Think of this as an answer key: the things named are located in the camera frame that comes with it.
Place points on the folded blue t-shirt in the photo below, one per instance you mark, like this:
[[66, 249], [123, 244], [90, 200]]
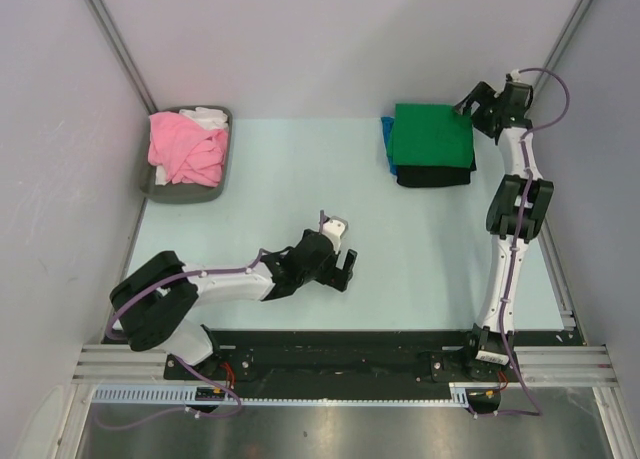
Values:
[[387, 126]]

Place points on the pink t-shirt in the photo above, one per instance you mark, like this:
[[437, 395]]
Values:
[[187, 149]]

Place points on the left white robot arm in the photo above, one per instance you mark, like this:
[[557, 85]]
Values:
[[151, 306]]

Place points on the grey plastic basket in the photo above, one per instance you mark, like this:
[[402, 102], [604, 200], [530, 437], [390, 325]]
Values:
[[186, 155]]

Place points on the folded black t-shirt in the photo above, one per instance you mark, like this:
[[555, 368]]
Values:
[[433, 176]]

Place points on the green t-shirt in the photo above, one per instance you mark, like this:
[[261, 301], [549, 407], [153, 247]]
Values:
[[431, 135]]

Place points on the aluminium frame rail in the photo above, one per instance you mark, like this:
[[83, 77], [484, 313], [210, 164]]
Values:
[[554, 366]]

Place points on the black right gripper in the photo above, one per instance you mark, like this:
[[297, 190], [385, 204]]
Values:
[[485, 95]]

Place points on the white cable duct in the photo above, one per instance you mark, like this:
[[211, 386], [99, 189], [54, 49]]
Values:
[[205, 396]]

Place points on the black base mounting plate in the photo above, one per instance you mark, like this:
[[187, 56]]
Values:
[[434, 356]]

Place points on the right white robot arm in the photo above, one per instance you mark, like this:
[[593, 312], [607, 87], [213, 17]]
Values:
[[514, 218]]

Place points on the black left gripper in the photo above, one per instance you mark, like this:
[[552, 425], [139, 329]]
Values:
[[336, 277]]

